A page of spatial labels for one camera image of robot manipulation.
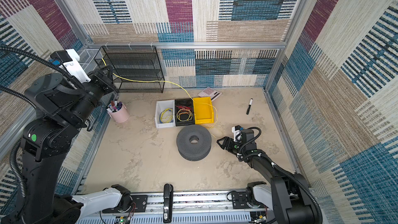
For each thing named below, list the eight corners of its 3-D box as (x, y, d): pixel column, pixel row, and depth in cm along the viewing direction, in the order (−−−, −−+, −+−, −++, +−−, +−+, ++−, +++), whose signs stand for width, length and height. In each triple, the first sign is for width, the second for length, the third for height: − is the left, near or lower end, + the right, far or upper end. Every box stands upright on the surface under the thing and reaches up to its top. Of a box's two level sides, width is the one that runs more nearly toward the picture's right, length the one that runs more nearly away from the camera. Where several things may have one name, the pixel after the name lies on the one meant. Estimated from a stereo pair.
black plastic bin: (176, 128, 102) (174, 121, 95) (176, 104, 114) (174, 96, 108) (195, 126, 102) (194, 119, 96) (192, 102, 115) (192, 95, 109)
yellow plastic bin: (194, 125, 102) (194, 120, 97) (192, 103, 113) (192, 97, 108) (214, 124, 102) (214, 118, 97) (210, 102, 114) (211, 96, 109)
